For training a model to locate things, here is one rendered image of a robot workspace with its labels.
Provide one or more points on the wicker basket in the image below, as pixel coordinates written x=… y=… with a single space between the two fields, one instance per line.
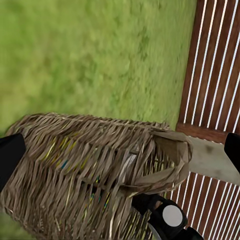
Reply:
x=47 y=192

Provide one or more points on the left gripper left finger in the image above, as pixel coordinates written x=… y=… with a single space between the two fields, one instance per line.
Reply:
x=12 y=149

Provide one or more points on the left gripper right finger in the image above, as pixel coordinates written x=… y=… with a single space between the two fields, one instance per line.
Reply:
x=232 y=149

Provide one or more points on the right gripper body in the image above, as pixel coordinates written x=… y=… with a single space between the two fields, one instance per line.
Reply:
x=102 y=190

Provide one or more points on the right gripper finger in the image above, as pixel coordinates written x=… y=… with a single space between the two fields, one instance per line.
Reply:
x=94 y=189

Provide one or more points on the tree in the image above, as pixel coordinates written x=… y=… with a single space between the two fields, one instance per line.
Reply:
x=210 y=159

